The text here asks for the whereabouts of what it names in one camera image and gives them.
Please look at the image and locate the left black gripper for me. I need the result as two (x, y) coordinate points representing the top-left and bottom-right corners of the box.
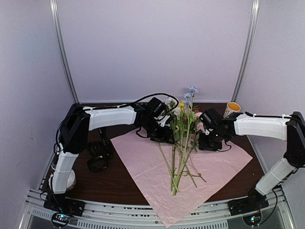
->
(141, 118), (175, 144)

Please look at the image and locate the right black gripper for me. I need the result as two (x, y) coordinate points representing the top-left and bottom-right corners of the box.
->
(199, 129), (228, 151)

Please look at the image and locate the small red flower stem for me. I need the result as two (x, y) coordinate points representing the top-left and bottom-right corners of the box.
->
(193, 108), (202, 114)

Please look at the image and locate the dark yellow flower stem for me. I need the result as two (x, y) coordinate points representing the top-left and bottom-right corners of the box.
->
(175, 154), (207, 187)

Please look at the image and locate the patterned mug orange inside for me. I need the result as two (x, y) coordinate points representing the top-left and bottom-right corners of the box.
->
(223, 102), (241, 118)

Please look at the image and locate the pink wrapping paper sheet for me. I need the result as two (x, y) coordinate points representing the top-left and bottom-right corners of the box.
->
(110, 130), (253, 229)

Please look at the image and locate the blue flower stem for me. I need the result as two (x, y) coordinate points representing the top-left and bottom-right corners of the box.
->
(176, 85), (200, 191)

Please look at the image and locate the black printed ribbon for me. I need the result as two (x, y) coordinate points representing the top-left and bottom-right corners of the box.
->
(87, 127), (114, 172)

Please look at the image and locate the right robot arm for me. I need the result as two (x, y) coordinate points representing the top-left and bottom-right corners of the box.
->
(199, 108), (305, 211)

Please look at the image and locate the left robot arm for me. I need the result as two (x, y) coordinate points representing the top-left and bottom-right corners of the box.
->
(49, 97), (174, 212)

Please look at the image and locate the round white bowl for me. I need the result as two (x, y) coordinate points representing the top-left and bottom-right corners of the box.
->
(66, 169), (76, 191)

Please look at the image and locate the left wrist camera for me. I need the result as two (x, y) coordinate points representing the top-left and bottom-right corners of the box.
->
(157, 115), (173, 127)

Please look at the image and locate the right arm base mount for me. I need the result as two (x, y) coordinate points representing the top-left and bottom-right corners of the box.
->
(228, 197), (269, 216)

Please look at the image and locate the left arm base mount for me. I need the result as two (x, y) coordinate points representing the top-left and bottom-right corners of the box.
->
(43, 199), (85, 217)

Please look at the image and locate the right aluminium frame post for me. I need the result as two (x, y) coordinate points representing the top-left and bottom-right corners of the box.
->
(231, 0), (260, 102)

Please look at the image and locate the aluminium frame post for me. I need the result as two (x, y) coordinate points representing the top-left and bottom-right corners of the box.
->
(50, 0), (79, 103)
(231, 0), (260, 102)

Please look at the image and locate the front aluminium rail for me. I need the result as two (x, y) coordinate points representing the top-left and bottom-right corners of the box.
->
(17, 188), (295, 229)

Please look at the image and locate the left aluminium frame post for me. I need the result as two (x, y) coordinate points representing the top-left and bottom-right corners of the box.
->
(50, 0), (79, 103)

